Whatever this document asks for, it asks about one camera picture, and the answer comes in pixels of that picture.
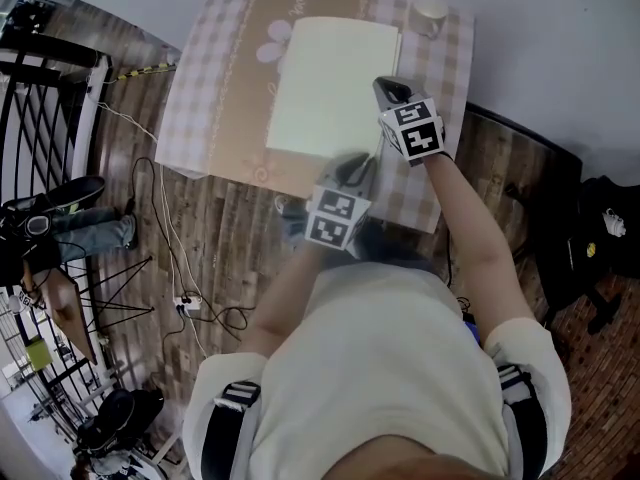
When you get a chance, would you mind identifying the black backpack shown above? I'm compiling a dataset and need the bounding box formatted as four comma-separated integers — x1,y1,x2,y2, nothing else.
567,175,640,300

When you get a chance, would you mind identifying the white cup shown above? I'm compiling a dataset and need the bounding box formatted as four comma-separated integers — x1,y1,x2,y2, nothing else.
409,0,450,40

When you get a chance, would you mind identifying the black chair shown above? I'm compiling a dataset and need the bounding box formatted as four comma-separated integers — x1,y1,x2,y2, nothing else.
542,267,624,337

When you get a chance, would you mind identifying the white power strip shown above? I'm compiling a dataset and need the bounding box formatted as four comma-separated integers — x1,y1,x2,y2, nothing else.
172,295,204,317

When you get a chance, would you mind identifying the person's grey shoe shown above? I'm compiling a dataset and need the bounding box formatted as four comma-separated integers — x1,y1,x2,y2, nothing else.
274,195,302,217

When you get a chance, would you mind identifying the black cable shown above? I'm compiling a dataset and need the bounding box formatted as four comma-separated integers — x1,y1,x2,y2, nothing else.
127,156,249,342

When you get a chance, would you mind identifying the green box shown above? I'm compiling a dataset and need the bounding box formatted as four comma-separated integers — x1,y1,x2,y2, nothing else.
24,337,54,371

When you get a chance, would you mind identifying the checked tablecloth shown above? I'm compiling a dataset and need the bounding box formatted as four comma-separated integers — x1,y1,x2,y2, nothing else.
153,0,477,235

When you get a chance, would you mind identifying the cream folder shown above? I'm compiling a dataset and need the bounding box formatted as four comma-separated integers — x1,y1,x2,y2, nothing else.
264,15,404,167

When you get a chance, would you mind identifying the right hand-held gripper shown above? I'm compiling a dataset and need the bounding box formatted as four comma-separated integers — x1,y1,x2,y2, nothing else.
372,76,447,168

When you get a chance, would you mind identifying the white stair stringer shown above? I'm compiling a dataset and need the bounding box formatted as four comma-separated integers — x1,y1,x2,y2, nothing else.
69,55,114,180

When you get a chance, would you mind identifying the person's white shirt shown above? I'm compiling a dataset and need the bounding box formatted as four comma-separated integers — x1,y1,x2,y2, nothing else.
182,261,572,480

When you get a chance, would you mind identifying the white cable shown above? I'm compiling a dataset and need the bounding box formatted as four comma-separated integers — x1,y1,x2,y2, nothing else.
97,102,209,360

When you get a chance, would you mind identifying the person's left forearm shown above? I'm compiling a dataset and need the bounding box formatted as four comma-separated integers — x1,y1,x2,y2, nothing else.
237,245,332,355

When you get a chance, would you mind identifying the group of black wall-hung headsets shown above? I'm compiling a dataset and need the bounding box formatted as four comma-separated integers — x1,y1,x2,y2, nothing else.
8,0,56,34

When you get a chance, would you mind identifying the yellow black cable cover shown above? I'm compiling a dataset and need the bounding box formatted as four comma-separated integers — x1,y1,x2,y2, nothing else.
115,60,177,84

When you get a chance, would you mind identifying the wooden folding table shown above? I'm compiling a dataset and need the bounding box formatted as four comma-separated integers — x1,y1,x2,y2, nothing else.
22,255,154,367

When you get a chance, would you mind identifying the person's right forearm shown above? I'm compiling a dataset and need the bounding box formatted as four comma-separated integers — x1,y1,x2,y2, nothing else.
427,152,539,330

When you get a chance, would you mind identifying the dark harness strap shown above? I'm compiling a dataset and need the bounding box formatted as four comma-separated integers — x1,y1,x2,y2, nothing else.
494,362,549,480
199,380,262,480

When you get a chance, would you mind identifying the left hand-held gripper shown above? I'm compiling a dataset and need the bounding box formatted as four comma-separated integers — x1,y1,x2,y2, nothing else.
303,151,379,260

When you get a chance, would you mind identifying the black metal stair railing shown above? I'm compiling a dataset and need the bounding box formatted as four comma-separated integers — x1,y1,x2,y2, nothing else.
0,32,119,444

